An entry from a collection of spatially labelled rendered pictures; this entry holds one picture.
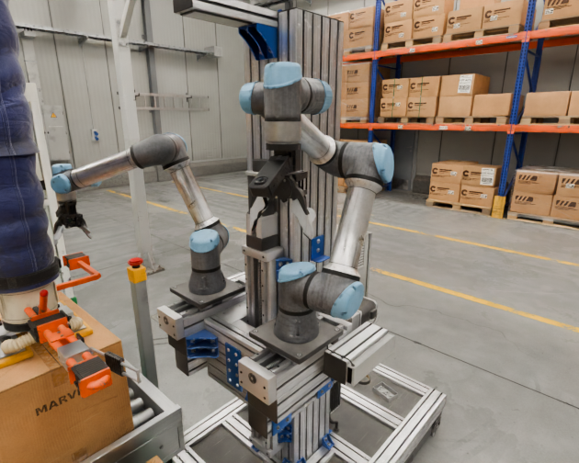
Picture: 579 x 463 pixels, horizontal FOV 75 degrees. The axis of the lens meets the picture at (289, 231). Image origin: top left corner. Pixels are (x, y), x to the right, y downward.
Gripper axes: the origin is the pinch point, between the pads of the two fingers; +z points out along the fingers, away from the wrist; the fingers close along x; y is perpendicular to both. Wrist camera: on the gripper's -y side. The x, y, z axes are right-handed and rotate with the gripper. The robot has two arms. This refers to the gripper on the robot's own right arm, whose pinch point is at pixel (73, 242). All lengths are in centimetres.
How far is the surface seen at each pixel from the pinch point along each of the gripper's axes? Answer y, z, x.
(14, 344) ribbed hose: 49, 14, -35
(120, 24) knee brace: -211, -140, 132
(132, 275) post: 10.8, 19.2, 20.4
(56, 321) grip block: 59, 6, -25
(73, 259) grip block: 4.1, 6.5, -2.4
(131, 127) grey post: -216, -45, 134
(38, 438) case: 59, 43, -36
